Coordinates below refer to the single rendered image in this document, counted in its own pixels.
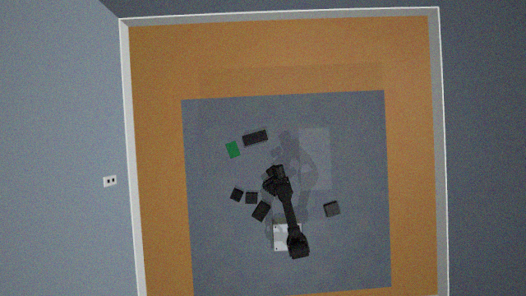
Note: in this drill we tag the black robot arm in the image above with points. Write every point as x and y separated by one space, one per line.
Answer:
297 242

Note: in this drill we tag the green rectangular block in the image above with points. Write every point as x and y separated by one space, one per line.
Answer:
233 150

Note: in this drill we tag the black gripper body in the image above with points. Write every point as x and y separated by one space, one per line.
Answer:
269 171

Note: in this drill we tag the dark grey controller unit with green rocker switches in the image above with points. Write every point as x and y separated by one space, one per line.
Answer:
267 182

